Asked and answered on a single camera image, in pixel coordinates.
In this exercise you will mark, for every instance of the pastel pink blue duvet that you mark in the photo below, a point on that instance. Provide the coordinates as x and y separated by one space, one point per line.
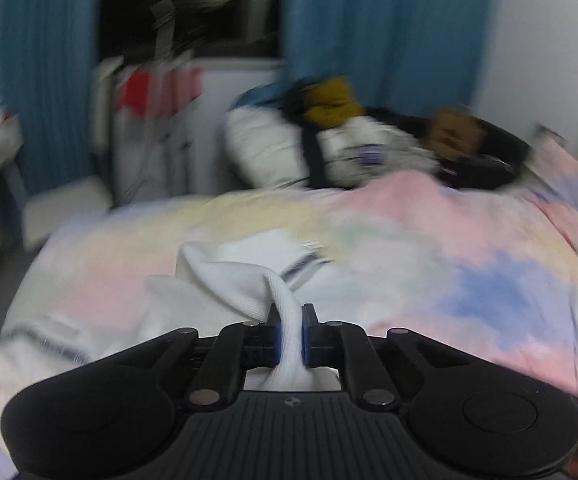
470 299

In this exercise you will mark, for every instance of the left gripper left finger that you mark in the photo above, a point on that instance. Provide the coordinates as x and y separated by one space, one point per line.
220 364

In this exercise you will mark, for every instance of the blue curtain left panel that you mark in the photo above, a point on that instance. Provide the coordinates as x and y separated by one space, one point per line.
48 52

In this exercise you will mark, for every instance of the blue curtain panel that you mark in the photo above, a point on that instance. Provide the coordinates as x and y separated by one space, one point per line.
411 56
48 52

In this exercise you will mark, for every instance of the mustard yellow garment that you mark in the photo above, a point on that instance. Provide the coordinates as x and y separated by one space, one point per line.
330 103

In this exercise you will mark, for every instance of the white pillow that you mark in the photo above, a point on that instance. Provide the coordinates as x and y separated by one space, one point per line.
264 148

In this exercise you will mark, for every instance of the blue curtain right panel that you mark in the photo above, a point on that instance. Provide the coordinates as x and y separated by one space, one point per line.
411 56

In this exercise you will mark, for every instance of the white hooded sweatshirt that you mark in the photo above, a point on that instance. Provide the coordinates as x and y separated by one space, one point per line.
215 285

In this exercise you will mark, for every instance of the white grey crumpled clothes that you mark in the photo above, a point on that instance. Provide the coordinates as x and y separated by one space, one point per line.
363 149

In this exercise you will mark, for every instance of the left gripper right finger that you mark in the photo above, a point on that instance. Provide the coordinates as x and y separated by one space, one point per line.
347 348

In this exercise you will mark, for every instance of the red cloth on stand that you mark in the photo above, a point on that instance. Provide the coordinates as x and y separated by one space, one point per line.
146 93

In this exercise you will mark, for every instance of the dark window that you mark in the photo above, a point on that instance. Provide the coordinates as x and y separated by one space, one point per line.
209 28

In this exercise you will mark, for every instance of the silver folding stand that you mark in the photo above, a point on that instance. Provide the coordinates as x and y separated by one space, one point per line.
164 157

